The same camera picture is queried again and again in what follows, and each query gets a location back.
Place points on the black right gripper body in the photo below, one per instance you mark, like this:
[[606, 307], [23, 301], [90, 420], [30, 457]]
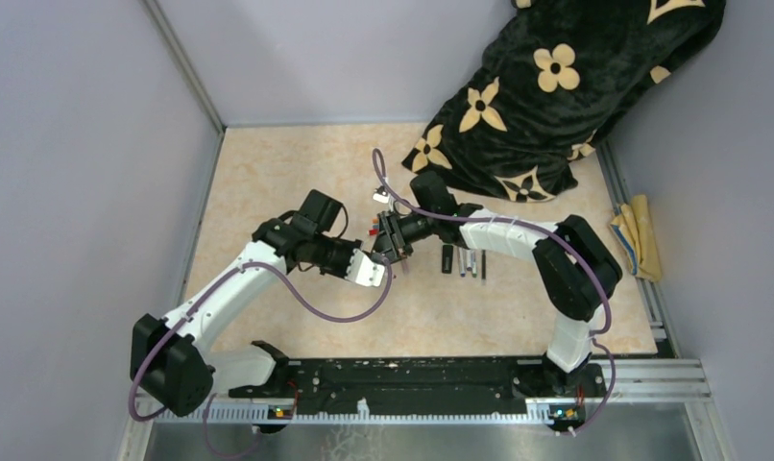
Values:
[[407, 230]]

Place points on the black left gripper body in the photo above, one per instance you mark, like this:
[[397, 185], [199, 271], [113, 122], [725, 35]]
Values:
[[347, 257]]

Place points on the green black marker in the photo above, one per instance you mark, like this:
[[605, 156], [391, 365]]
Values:
[[447, 259]]

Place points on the blue cap white marker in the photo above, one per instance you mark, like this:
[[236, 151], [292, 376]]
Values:
[[463, 260]]

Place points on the thin black pen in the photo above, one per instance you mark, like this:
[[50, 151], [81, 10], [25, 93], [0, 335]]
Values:
[[483, 267]]

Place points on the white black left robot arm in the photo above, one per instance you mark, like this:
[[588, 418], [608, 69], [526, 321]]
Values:
[[172, 357]]

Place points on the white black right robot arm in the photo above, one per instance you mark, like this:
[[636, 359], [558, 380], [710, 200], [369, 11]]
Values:
[[579, 273]]

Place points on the black cream flower blanket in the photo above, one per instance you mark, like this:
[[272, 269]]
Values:
[[551, 87]]

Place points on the yellow blue folded cloth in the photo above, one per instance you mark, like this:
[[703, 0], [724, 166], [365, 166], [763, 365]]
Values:
[[633, 229]]

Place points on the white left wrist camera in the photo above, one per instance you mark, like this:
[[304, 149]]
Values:
[[363, 271]]

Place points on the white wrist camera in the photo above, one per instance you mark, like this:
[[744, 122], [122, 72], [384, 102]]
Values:
[[363, 271], [382, 195]]

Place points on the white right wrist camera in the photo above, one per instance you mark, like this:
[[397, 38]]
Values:
[[382, 195]]

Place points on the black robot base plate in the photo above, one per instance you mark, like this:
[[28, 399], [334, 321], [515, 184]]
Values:
[[420, 386]]

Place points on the aluminium rail frame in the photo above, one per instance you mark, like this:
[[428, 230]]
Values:
[[654, 409]]

